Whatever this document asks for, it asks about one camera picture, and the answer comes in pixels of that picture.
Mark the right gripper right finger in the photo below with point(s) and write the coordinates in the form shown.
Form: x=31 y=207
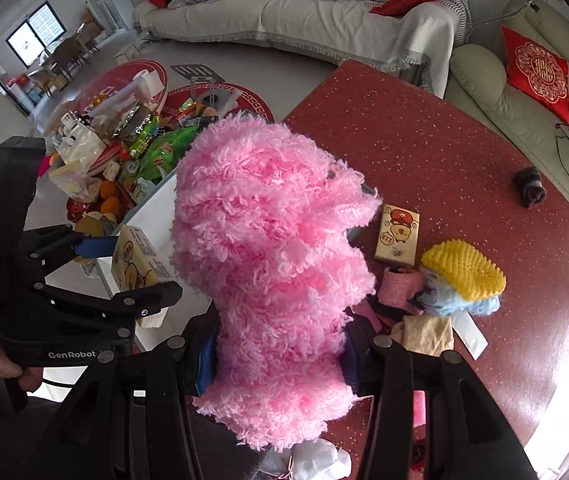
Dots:
x=434 y=408

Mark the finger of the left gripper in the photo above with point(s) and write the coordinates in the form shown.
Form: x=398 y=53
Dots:
x=89 y=247

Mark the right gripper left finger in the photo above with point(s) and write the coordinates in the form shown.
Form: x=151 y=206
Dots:
x=132 y=412

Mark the yellow cartoon tissue pack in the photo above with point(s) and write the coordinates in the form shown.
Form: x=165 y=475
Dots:
x=135 y=264

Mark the light blue fluffy cloth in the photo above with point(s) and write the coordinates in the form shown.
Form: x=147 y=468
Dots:
x=440 y=298

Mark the pink red knit sock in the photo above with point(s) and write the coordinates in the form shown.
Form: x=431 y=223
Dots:
x=397 y=295

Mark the pink fluffy duster cloth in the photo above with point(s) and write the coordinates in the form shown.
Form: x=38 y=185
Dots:
x=260 y=226

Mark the beige knit sock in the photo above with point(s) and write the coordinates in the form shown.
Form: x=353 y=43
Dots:
x=424 y=334

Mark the white plastic bag bundle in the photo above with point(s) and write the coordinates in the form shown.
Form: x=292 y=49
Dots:
x=309 y=460

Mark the teal white storage box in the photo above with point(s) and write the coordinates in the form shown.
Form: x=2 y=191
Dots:
x=154 y=215

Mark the green chips bag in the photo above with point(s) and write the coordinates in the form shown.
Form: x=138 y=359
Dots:
x=165 y=153

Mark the yellow foam fruit net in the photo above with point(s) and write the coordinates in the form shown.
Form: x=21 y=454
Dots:
x=473 y=276

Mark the round red floor mat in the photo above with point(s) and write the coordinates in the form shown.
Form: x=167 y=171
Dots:
x=216 y=95

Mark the dark rolled sock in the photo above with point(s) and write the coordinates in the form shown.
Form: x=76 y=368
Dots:
x=530 y=186

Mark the green leather armchair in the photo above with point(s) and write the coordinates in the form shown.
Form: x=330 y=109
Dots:
x=478 y=86

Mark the red embroidered cushion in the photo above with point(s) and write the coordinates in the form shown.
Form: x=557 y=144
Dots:
x=538 y=73

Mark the white covered sofa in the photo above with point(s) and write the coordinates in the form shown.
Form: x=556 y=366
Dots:
x=416 y=45

